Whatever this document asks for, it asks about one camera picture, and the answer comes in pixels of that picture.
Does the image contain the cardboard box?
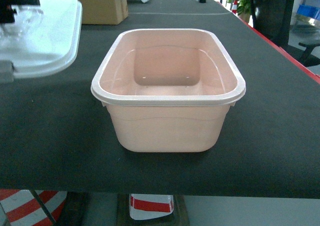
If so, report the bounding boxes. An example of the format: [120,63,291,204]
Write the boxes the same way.
[78,0,128,25]

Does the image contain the pink plastic tub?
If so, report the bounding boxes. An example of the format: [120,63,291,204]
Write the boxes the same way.
[91,29,246,152]

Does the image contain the red white striped bollard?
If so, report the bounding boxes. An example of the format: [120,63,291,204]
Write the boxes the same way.
[116,194,190,225]

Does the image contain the black table mat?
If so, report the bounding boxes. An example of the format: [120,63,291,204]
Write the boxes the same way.
[0,0,320,199]

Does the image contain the white plastic lid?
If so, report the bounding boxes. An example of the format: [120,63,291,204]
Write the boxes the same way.
[0,0,83,83]

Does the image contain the black mesh chair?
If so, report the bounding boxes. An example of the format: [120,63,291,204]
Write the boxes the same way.
[250,0,320,67]

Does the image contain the blue bins on far rack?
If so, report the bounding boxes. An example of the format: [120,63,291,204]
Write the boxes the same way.
[297,5,320,20]

